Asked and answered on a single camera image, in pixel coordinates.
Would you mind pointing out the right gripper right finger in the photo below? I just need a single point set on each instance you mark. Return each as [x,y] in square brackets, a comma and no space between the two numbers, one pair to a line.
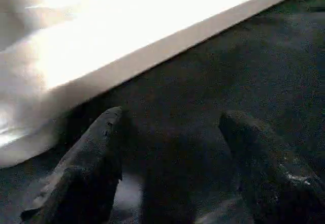
[274,183]

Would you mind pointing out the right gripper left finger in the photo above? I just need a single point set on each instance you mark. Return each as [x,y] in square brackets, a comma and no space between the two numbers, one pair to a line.
[81,183]

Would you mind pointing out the white plastic table top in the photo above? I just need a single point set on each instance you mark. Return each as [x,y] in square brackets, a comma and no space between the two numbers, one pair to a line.
[76,31]

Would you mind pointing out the black work mat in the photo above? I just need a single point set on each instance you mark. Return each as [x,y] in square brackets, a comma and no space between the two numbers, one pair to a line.
[203,81]

